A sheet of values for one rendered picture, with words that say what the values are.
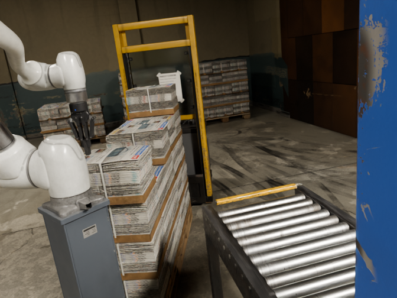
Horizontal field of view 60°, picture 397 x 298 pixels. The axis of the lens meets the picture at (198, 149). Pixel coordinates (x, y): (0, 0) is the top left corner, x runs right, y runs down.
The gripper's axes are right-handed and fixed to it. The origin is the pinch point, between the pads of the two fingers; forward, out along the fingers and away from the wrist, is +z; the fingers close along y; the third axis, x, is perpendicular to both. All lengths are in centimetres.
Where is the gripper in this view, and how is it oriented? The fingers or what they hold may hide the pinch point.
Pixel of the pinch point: (87, 146)
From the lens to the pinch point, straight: 162.0
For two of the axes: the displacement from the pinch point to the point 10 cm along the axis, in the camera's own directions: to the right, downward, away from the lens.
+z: 1.1, 9.6, 2.7
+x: -0.8, 2.8, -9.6
